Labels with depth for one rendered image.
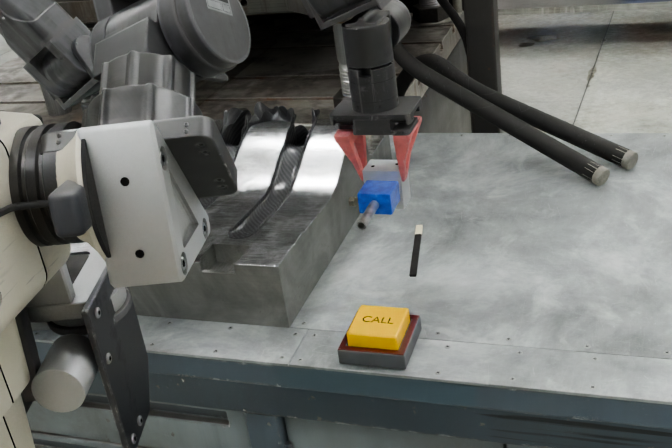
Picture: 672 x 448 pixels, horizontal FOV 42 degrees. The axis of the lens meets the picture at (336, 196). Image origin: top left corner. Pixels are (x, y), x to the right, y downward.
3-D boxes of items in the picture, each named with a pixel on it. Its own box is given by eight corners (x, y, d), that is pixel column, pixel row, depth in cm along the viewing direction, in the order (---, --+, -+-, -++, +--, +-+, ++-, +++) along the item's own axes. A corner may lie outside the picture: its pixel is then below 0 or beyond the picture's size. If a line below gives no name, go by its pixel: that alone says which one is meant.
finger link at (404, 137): (374, 168, 113) (366, 100, 110) (427, 168, 111) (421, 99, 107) (359, 190, 108) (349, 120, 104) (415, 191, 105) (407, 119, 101)
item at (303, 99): (387, 151, 173) (383, 117, 170) (-112, 147, 217) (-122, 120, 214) (465, 30, 243) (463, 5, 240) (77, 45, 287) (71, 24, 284)
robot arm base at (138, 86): (33, 153, 57) (210, 134, 56) (46, 54, 61) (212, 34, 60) (83, 210, 65) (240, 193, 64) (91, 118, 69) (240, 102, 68)
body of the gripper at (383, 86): (346, 111, 111) (338, 55, 108) (423, 109, 107) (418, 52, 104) (329, 129, 105) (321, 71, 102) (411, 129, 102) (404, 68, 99)
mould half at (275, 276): (289, 328, 108) (272, 233, 102) (111, 313, 117) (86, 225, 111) (392, 161, 150) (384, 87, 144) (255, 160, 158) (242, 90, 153)
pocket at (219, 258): (241, 289, 107) (235, 263, 106) (203, 286, 109) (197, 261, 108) (255, 270, 111) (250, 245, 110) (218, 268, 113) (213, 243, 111)
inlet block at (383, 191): (384, 246, 102) (379, 205, 99) (344, 244, 103) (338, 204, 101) (411, 197, 113) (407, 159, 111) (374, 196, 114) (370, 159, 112)
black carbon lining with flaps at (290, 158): (255, 253, 112) (242, 187, 108) (147, 247, 117) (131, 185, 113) (338, 146, 141) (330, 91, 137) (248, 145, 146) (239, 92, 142)
